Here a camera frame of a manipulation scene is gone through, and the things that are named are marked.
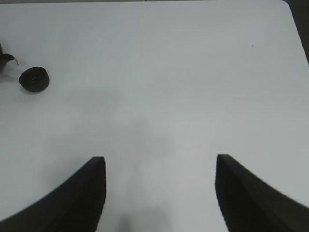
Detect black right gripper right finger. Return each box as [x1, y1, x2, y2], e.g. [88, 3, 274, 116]
[215, 154, 309, 232]

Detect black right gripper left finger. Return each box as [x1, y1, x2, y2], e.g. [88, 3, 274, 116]
[0, 157, 106, 232]

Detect small black teacup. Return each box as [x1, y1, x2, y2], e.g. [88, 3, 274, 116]
[19, 66, 50, 93]

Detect black round teapot kettle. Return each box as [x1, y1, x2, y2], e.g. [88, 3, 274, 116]
[0, 44, 19, 73]

